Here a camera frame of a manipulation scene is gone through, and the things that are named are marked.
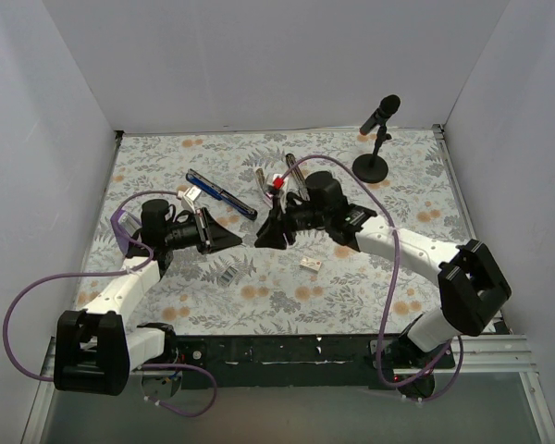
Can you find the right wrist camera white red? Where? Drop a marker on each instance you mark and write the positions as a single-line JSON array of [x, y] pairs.
[[277, 189]]

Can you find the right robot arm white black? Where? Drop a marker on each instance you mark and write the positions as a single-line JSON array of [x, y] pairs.
[[472, 288]]

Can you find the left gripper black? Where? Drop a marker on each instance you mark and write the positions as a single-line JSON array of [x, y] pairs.
[[203, 231]]

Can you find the black microphone on stand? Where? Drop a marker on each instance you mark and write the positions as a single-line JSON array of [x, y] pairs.
[[372, 168]]

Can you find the purple stapler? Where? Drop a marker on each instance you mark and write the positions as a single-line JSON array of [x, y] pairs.
[[124, 225]]

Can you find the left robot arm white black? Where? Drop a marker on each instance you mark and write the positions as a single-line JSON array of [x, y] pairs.
[[93, 351]]

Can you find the white stapler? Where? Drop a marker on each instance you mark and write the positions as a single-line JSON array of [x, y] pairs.
[[263, 186]]

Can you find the small staple box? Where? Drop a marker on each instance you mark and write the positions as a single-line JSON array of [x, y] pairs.
[[310, 264]]

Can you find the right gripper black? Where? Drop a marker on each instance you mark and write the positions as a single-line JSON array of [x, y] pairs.
[[283, 221]]

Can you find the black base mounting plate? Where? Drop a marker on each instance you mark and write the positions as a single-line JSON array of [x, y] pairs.
[[397, 359]]

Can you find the floral table mat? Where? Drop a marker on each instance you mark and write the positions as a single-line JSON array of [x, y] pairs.
[[352, 293]]

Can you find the blue stapler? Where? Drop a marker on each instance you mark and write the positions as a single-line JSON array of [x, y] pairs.
[[220, 194]]

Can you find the grey staple strip stack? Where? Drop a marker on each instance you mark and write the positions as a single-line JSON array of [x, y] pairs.
[[227, 276]]

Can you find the aluminium frame rail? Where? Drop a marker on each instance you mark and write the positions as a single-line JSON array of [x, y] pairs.
[[485, 354]]

